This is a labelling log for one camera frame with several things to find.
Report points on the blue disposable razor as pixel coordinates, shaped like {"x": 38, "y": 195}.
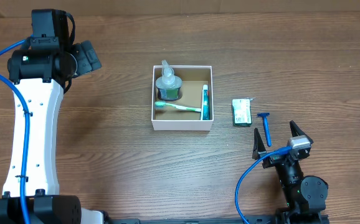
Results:
{"x": 264, "y": 117}

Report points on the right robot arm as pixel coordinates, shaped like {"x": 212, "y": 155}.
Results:
{"x": 305, "y": 194}

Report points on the green soap packet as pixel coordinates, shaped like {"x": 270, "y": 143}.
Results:
{"x": 241, "y": 110}

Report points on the white cardboard box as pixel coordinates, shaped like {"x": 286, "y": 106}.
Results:
{"x": 193, "y": 77}

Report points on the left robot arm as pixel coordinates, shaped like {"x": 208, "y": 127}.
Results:
{"x": 41, "y": 69}

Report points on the teal toothpaste tube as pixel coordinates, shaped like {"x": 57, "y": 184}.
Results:
{"x": 205, "y": 113}

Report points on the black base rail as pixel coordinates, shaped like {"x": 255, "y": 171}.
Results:
{"x": 257, "y": 219}

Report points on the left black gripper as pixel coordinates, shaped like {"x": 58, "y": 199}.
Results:
{"x": 86, "y": 58}

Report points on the clear soap pump bottle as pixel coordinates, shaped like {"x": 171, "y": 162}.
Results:
{"x": 168, "y": 84}

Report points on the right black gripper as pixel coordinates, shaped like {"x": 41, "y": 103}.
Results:
{"x": 280, "y": 158}

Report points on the green toothbrush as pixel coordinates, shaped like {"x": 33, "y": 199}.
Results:
{"x": 163, "y": 104}

